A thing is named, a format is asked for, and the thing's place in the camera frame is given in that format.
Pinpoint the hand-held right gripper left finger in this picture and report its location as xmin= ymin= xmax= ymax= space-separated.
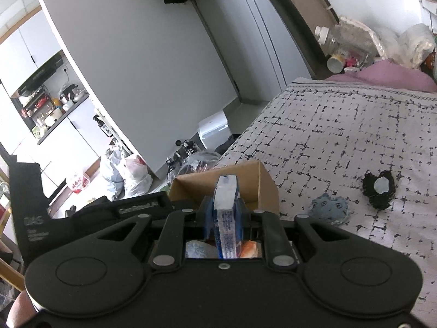
xmin=92 ymin=196 xmax=216 ymax=268

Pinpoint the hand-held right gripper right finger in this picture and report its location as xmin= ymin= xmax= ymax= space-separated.
xmin=235 ymin=198 xmax=356 ymax=268

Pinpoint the blue and white packet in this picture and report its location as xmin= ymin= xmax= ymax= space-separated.
xmin=213 ymin=174 xmax=244 ymax=260

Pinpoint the burger soft toy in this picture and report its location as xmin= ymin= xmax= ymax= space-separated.
xmin=238 ymin=240 xmax=263 ymax=258

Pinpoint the brown cardboard box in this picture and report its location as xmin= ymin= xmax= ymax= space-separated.
xmin=169 ymin=160 xmax=280 ymax=220

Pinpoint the person's left forearm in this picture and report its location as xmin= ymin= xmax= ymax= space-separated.
xmin=8 ymin=289 xmax=33 ymax=328

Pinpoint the black and white soft toy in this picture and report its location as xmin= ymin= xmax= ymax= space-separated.
xmin=362 ymin=170 xmax=397 ymax=210

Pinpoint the clear plastic bag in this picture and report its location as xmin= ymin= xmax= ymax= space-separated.
xmin=178 ymin=150 xmax=222 ymax=178

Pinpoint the red and white container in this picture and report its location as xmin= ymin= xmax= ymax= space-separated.
xmin=66 ymin=171 xmax=91 ymax=192

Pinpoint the black cloth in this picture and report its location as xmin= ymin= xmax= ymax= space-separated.
xmin=215 ymin=135 xmax=241 ymax=156

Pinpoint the white and red plastic bag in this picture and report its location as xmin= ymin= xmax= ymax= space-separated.
xmin=123 ymin=154 xmax=153 ymax=197

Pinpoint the white small box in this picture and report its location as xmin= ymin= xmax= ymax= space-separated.
xmin=198 ymin=110 xmax=233 ymax=151

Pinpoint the grey plush toy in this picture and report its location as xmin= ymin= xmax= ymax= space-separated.
xmin=309 ymin=193 xmax=350 ymax=225

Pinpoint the grey plastic bag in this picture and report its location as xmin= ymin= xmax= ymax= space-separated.
xmin=99 ymin=147 xmax=128 ymax=201

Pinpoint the kitchen counter with dishes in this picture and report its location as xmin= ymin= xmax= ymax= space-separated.
xmin=10 ymin=82 xmax=91 ymax=144

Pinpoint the rack with bottles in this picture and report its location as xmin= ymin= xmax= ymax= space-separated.
xmin=93 ymin=109 xmax=130 ymax=151

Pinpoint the black patterned white bedspread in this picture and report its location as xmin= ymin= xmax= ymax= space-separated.
xmin=213 ymin=77 xmax=437 ymax=315

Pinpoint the black range hood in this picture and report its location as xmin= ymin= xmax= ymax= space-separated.
xmin=17 ymin=56 xmax=67 ymax=96

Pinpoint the grey door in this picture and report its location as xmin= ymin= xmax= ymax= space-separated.
xmin=189 ymin=0 xmax=328 ymax=103

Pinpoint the paper cup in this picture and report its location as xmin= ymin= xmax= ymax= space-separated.
xmin=327 ymin=55 xmax=346 ymax=73

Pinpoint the clear plastic jar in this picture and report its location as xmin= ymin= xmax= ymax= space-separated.
xmin=314 ymin=24 xmax=374 ymax=69

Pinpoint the pink pillow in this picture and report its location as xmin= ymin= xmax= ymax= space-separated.
xmin=324 ymin=60 xmax=437 ymax=93

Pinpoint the cream lace cloth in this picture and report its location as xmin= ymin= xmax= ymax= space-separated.
xmin=338 ymin=15 xmax=400 ymax=58

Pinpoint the white cloth bundle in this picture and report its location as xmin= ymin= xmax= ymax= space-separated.
xmin=398 ymin=23 xmax=437 ymax=71

